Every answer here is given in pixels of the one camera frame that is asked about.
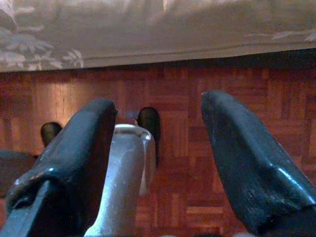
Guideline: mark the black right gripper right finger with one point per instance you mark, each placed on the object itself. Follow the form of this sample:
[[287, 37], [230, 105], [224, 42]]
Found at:
[[244, 153]]

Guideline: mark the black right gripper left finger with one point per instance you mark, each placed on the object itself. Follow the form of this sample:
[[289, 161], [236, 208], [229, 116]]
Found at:
[[74, 153]]

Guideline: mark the black robot left foot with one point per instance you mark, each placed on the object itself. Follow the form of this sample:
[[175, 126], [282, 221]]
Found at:
[[49, 132]]

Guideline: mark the black robot foot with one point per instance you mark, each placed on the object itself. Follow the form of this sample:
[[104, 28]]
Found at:
[[149, 121], [49, 132]]

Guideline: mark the dark grey robot left leg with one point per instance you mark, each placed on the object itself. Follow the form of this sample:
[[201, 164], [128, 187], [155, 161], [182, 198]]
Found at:
[[13, 170]]

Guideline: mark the black robot right foot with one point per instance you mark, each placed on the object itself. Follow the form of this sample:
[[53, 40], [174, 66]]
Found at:
[[149, 121]]

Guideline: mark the grey floral bed sheet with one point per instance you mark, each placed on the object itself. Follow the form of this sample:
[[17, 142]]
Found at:
[[148, 32]]

